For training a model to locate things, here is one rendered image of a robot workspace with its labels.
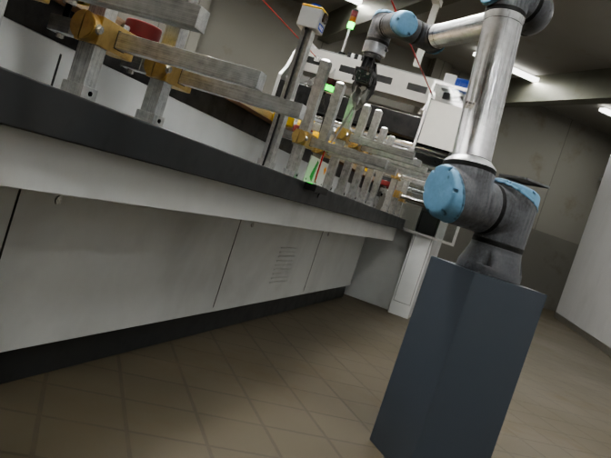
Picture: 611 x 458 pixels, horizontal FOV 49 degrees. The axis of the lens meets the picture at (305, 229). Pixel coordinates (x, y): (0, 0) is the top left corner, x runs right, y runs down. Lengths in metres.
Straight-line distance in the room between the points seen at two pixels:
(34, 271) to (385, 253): 3.87
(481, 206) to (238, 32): 8.80
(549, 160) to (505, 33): 10.80
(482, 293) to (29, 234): 1.15
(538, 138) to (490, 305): 10.76
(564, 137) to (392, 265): 8.06
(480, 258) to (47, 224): 1.14
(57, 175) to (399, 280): 4.04
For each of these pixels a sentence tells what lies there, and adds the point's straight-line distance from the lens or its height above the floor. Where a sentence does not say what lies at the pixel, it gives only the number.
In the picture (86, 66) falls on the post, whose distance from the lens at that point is 1.27.
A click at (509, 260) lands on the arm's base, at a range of 1.98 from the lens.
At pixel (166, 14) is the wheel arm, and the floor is 0.83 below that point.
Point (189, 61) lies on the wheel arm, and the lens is 1.22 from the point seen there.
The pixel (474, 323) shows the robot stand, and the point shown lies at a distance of 1.92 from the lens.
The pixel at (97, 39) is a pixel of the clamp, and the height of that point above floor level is 0.80.
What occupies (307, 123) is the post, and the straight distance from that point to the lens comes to 2.40.
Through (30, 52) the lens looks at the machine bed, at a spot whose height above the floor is 0.76.
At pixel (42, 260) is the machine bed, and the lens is 1.69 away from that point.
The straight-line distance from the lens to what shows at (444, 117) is 5.16.
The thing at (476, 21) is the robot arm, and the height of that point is 1.37.
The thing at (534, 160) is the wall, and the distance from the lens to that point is 12.59.
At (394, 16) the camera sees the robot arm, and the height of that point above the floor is 1.35.
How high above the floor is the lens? 0.66
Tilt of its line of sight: 3 degrees down
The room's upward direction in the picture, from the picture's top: 18 degrees clockwise
